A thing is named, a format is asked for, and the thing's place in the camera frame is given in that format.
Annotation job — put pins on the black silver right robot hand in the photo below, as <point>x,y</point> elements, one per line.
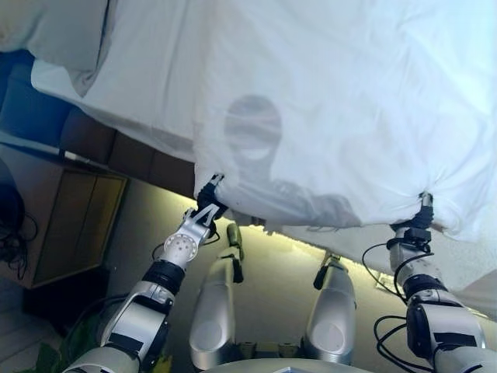
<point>424,213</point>

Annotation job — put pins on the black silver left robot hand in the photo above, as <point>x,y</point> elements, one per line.
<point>209,200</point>

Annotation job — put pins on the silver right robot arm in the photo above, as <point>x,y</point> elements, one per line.
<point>423,279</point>

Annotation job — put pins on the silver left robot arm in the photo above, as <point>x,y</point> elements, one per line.
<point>178,246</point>

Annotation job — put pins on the wooden nightstand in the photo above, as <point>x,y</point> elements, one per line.
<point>77,217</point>

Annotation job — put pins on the small white charger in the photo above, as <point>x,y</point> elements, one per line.
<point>75,155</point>

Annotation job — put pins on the silver robot torso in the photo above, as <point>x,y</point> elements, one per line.
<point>264,367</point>

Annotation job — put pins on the beige pillow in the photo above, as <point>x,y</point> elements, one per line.
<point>66,35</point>

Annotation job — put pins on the green leafy plant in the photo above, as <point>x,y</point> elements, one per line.
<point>50,357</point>

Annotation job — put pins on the white pillow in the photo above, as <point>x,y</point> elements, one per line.
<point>13,23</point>

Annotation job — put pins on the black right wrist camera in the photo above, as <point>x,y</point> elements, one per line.
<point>417,235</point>

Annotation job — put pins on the brown upholstered bed frame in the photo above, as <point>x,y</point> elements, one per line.
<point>132,155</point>

